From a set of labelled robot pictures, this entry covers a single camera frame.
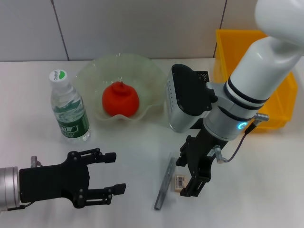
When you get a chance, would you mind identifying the yellow plastic storage bin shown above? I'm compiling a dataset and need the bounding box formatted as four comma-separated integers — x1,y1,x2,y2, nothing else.
213,28,299,131

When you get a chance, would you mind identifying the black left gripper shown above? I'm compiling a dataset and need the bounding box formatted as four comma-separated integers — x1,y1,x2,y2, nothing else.
19,147,127,209

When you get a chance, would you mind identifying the clear green-label water bottle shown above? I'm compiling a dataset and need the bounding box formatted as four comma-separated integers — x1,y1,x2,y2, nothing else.
48,69,91,145

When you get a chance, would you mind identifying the orange toy fruit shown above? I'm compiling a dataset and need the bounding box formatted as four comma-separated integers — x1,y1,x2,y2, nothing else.
102,81,140,119

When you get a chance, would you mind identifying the arm gripper cable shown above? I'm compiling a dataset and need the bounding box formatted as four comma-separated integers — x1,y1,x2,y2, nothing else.
6,155,44,211
213,113,272,164

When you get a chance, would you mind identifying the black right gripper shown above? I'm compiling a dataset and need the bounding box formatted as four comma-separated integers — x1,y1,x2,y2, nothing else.
175,129,229,198

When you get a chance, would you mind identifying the right arm gripper cable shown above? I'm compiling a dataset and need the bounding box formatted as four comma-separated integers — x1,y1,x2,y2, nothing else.
213,113,272,164

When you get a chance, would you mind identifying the beige eraser with barcode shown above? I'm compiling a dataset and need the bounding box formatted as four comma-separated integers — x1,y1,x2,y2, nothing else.
174,175,189,193

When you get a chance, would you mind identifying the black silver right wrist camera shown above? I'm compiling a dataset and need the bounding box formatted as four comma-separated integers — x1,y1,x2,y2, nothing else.
165,63,219,133

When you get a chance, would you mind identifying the left arm gripper cable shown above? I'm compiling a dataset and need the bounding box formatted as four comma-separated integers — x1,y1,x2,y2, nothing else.
6,155,44,211

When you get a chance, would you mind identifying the pale green wavy glass bowl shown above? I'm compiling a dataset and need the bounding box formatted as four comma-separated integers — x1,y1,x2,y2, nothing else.
72,54,168,126

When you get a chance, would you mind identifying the grey glitter pen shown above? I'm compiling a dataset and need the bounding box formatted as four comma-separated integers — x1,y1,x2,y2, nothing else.
153,152,177,211

